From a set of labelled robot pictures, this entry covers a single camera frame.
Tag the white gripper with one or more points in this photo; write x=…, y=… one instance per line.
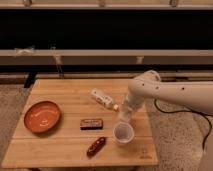
x=126, y=111

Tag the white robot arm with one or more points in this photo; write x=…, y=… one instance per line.
x=196, y=96

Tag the orange ceramic bowl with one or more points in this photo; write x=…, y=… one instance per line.
x=42, y=116

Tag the white plastic bottle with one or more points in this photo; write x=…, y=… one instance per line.
x=104, y=99

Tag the dark red snack wrapper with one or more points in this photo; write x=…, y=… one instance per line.
x=96, y=146

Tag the brown chocolate bar box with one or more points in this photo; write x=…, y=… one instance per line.
x=91, y=124

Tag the wooden table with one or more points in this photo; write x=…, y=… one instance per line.
x=67, y=144

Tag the long white rail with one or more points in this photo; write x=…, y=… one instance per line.
x=87, y=57

